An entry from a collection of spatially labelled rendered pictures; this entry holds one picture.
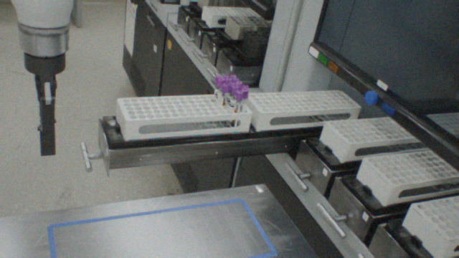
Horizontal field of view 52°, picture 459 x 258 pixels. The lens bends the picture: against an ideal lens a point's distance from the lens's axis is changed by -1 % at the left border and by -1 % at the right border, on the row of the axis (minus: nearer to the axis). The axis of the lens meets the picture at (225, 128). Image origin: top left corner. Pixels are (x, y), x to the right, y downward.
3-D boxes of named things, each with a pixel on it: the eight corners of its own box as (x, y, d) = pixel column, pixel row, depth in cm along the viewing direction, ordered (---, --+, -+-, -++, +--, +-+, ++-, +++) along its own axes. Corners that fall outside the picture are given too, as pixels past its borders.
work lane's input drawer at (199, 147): (335, 126, 139) (343, 99, 134) (362, 152, 128) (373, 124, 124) (78, 145, 110) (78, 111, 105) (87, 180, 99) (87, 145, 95)
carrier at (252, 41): (261, 61, 150) (265, 44, 148) (255, 61, 150) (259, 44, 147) (246, 47, 159) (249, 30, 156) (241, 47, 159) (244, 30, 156)
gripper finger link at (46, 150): (54, 125, 97) (54, 127, 97) (55, 153, 101) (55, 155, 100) (39, 126, 96) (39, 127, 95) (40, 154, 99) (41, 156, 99)
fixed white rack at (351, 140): (409, 135, 126) (417, 115, 123) (434, 155, 119) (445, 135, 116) (316, 143, 115) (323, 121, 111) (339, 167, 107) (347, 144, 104)
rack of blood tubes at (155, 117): (232, 115, 120) (237, 93, 117) (248, 136, 112) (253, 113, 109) (115, 122, 108) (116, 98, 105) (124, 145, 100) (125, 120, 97)
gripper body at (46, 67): (67, 58, 86) (67, 102, 91) (63, 41, 93) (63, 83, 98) (24, 59, 83) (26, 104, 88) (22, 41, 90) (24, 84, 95)
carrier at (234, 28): (242, 43, 162) (245, 26, 159) (237, 43, 161) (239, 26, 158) (229, 31, 171) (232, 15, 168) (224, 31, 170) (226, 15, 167)
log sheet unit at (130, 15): (123, 44, 294) (127, -12, 276) (133, 62, 273) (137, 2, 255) (120, 44, 293) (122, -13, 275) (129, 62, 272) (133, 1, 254)
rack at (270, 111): (335, 110, 132) (341, 89, 129) (355, 127, 125) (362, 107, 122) (239, 115, 121) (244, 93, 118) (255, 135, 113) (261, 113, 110)
